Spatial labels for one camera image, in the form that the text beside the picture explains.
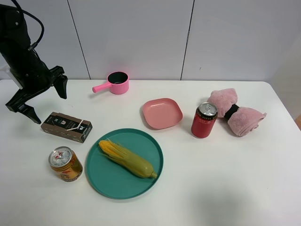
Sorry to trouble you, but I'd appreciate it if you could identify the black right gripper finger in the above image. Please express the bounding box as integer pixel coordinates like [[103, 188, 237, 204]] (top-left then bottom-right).
[[20, 105, 41, 124]]

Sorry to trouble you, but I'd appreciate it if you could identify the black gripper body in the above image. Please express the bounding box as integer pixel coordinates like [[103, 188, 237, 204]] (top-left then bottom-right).
[[0, 49, 64, 112]]

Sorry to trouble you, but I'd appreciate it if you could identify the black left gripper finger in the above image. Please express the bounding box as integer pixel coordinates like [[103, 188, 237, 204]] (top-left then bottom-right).
[[53, 75, 68, 99]]

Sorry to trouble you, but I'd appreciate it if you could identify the brown capsule box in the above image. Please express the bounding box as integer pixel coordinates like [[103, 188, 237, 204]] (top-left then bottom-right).
[[41, 112, 93, 143]]

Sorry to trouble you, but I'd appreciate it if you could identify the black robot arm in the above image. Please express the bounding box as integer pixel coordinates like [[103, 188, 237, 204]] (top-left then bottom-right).
[[0, 1, 68, 124]]

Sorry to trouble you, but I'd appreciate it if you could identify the pink toy saucepan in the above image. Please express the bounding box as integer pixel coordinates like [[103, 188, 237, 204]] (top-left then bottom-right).
[[92, 72, 129, 95]]

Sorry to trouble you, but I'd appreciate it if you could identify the gold drink can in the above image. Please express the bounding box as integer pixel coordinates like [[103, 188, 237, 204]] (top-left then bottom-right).
[[48, 146, 83, 182]]

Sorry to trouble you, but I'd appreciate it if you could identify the pink square plate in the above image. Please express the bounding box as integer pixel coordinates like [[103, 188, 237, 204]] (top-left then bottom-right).
[[142, 98, 183, 129]]

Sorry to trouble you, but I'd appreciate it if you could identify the teal round plate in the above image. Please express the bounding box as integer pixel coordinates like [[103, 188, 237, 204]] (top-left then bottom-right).
[[85, 128, 164, 200]]

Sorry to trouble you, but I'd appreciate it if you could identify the toy corn cob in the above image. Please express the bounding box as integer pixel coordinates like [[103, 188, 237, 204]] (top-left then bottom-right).
[[98, 139, 158, 179]]

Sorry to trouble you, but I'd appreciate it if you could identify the red drink can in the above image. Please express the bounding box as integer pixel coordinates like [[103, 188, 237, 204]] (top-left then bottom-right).
[[191, 102, 218, 138]]

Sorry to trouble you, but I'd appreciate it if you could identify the black band on towel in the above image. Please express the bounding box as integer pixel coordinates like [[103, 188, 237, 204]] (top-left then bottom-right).
[[224, 104, 239, 120]]

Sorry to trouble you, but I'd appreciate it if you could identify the pink rolled towel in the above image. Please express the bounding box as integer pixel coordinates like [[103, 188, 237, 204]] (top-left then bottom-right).
[[207, 88, 267, 137]]

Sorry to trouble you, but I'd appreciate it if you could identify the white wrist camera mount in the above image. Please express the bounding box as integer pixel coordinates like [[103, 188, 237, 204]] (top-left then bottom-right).
[[0, 65, 23, 89]]

